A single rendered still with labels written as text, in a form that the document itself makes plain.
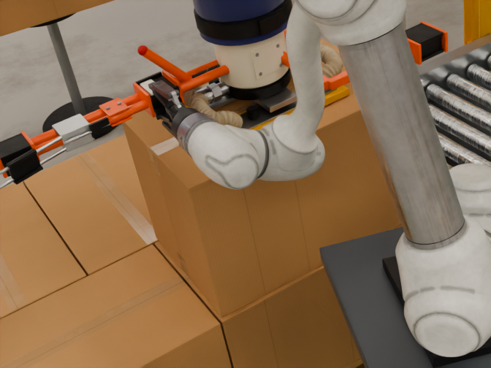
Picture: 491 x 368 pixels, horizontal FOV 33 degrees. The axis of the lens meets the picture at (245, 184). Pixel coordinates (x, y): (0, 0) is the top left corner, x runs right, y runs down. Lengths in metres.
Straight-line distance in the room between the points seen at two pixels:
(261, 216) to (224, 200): 0.12
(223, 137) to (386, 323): 0.49
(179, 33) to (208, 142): 3.17
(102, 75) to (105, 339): 2.59
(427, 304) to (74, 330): 1.06
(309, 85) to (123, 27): 3.52
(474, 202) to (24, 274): 1.33
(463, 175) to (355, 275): 0.38
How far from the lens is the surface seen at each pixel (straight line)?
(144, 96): 1.90
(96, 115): 1.91
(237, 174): 1.59
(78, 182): 2.70
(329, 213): 2.08
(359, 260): 1.86
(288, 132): 1.67
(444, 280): 1.39
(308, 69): 1.52
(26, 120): 4.33
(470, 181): 1.56
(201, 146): 1.64
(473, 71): 2.92
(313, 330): 2.27
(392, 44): 1.23
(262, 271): 2.06
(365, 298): 1.77
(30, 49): 5.08
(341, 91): 2.03
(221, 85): 2.00
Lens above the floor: 1.99
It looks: 35 degrees down
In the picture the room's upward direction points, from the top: 12 degrees counter-clockwise
